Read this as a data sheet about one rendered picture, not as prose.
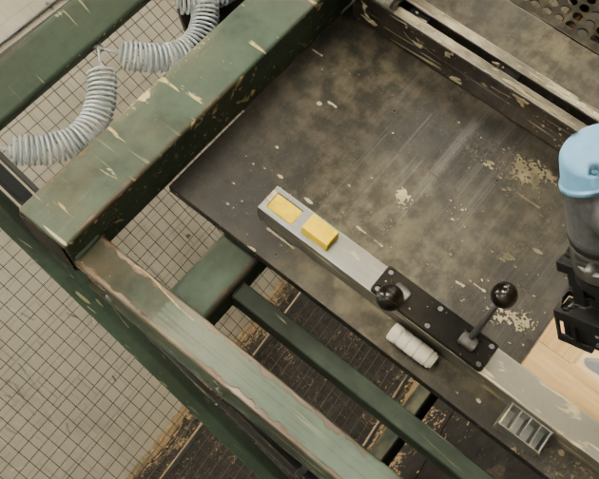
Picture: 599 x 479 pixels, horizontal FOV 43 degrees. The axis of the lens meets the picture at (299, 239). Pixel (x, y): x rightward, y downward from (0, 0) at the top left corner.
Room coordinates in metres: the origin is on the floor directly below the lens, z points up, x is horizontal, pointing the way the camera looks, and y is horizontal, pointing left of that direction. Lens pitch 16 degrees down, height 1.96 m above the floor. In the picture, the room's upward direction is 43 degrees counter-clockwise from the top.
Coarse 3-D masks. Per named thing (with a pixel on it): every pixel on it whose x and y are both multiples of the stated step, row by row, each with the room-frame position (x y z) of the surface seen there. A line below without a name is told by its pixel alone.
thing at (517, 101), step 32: (384, 0) 1.29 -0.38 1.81; (416, 0) 1.33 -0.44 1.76; (384, 32) 1.37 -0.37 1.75; (416, 32) 1.30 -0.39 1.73; (448, 32) 1.29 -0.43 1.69; (448, 64) 1.28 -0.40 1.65; (480, 64) 1.23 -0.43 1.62; (512, 64) 1.23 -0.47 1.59; (480, 96) 1.27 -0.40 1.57; (512, 96) 1.21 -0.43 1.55; (544, 96) 1.20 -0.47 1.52; (576, 96) 1.17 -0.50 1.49; (544, 128) 1.19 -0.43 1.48; (576, 128) 1.14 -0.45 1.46
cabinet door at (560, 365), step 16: (560, 320) 1.01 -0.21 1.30; (544, 336) 1.00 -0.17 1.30; (544, 352) 0.99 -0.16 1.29; (560, 352) 0.99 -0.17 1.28; (576, 352) 0.98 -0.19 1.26; (528, 368) 0.98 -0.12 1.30; (544, 368) 0.98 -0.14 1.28; (560, 368) 0.97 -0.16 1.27; (576, 368) 0.97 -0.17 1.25; (560, 384) 0.96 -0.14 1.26; (576, 384) 0.96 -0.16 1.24; (592, 384) 0.95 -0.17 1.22; (576, 400) 0.94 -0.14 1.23; (592, 400) 0.94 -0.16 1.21; (592, 416) 0.93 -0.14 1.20
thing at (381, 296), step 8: (384, 288) 0.95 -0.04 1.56; (392, 288) 0.95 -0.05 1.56; (400, 288) 1.04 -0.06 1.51; (376, 296) 0.96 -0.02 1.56; (384, 296) 0.94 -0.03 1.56; (392, 296) 0.94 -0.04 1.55; (400, 296) 0.94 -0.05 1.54; (408, 296) 1.03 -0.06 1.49; (384, 304) 0.94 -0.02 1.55; (392, 304) 0.94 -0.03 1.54; (400, 304) 0.94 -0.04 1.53
